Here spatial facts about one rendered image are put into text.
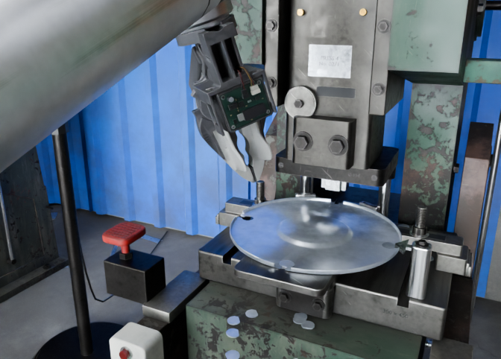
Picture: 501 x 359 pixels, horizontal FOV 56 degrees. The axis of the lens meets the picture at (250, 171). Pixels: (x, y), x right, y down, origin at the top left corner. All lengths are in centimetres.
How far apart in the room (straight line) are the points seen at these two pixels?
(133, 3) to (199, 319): 69
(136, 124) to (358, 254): 198
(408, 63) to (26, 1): 57
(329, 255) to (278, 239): 9
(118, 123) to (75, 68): 240
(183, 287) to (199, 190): 156
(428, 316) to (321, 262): 20
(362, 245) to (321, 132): 19
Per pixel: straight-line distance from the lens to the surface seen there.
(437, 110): 103
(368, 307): 84
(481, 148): 117
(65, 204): 155
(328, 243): 78
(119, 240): 88
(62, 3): 25
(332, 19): 79
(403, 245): 80
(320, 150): 79
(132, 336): 86
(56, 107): 24
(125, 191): 274
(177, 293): 92
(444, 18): 72
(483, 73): 95
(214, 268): 93
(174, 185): 255
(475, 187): 114
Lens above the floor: 113
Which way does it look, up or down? 18 degrees down
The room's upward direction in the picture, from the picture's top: straight up
